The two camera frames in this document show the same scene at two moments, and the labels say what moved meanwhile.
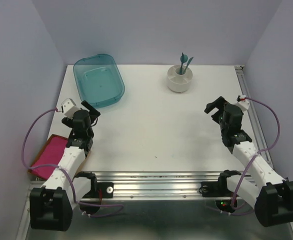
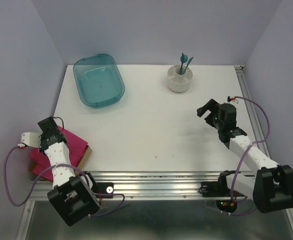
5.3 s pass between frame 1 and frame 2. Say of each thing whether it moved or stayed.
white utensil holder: stayed
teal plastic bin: stayed
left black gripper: moved
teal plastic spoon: stayed
